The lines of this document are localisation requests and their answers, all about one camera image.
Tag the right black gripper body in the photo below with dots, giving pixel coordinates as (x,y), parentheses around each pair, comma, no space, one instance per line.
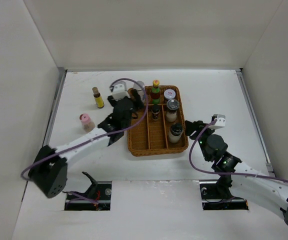
(202,141)

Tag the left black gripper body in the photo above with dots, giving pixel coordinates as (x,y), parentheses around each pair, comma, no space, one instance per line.
(113,102)

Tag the white jar silver lid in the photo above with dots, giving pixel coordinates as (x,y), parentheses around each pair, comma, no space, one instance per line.
(139,86)

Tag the white bottle black cap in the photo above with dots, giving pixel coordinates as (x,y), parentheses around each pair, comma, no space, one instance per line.
(175,133)

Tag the red sauce bottle green label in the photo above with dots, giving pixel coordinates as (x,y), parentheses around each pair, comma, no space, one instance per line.
(155,93)

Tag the small dark spice jar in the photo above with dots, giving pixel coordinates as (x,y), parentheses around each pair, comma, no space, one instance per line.
(155,110)

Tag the salt shaker silver cap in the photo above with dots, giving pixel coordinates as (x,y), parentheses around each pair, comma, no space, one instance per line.
(172,106)

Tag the jar with red white lid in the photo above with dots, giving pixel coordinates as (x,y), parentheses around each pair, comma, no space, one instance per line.
(169,94)

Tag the pink cap spice jar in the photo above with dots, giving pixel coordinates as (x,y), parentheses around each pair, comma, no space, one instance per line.
(87,124)

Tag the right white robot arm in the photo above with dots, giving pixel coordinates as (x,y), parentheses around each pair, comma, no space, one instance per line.
(236,178)

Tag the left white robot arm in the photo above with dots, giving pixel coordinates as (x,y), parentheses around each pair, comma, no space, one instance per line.
(49,171)

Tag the brown bottle yellow label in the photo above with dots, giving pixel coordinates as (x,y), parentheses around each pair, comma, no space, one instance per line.
(98,98)

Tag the brown wicker divided tray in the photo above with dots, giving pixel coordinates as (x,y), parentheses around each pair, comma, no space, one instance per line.
(150,136)

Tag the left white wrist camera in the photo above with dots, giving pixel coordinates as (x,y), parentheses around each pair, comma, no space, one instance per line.
(119,91)

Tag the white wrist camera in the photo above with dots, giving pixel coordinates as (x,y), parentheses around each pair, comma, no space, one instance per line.
(219,121)
(119,91)

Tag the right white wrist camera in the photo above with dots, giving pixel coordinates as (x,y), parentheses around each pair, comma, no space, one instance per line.
(219,121)

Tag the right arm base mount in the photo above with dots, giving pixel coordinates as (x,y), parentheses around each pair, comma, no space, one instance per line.
(215,196)

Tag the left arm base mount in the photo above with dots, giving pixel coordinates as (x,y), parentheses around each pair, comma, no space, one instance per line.
(97,196)

